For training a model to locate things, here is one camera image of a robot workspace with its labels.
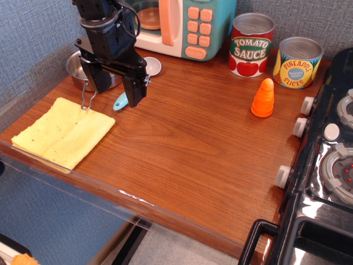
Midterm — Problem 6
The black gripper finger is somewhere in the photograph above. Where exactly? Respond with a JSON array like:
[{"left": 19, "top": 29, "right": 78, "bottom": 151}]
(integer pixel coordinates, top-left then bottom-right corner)
[
  {"left": 122, "top": 75, "right": 147, "bottom": 108},
  {"left": 80, "top": 59, "right": 111, "bottom": 94}
]

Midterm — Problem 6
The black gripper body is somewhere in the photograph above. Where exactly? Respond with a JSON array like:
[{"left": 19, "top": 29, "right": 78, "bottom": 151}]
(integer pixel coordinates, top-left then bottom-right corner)
[{"left": 75, "top": 19, "right": 150, "bottom": 85}]

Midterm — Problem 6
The small steel pot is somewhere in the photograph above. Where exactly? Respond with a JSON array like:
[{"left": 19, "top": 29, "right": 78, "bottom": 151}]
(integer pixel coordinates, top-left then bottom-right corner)
[{"left": 65, "top": 50, "right": 123, "bottom": 111}]

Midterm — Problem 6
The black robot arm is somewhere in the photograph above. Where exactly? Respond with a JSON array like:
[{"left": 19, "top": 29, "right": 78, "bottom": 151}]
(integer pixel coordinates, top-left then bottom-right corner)
[{"left": 73, "top": 1, "right": 150, "bottom": 108}]

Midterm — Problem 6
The orange toy carrot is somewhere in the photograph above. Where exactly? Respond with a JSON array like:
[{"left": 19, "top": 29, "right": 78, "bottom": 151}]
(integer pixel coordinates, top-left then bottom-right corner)
[{"left": 250, "top": 78, "right": 275, "bottom": 118}]

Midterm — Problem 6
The yellow cloth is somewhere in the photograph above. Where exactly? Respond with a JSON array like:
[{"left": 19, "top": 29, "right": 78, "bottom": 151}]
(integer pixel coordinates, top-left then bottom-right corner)
[{"left": 12, "top": 97, "right": 115, "bottom": 174}]

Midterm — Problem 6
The toy microwave teal and pink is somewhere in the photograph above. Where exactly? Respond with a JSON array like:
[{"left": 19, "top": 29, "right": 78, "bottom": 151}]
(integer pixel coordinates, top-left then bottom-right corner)
[{"left": 127, "top": 1, "right": 237, "bottom": 61}]

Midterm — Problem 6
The tomato sauce can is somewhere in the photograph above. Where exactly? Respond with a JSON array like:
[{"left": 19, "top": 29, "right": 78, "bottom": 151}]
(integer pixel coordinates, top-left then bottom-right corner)
[{"left": 228, "top": 13, "right": 275, "bottom": 78}]

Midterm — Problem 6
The pineapple slices can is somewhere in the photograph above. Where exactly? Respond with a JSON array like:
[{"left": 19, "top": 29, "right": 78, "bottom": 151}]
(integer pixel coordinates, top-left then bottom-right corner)
[{"left": 272, "top": 36, "right": 324, "bottom": 89}]

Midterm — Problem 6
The orange object at corner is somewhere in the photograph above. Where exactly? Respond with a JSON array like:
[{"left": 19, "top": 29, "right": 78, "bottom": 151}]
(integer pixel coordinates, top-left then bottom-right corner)
[{"left": 11, "top": 253, "right": 39, "bottom": 265}]

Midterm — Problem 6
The black toy stove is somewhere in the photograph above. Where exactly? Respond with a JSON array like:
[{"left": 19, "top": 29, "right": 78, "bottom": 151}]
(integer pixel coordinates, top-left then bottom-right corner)
[{"left": 239, "top": 48, "right": 352, "bottom": 264}]

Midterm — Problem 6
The teal handled grey spoon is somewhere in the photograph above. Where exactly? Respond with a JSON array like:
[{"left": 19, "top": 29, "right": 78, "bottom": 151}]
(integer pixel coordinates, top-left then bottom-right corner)
[{"left": 113, "top": 57, "right": 162, "bottom": 111}]

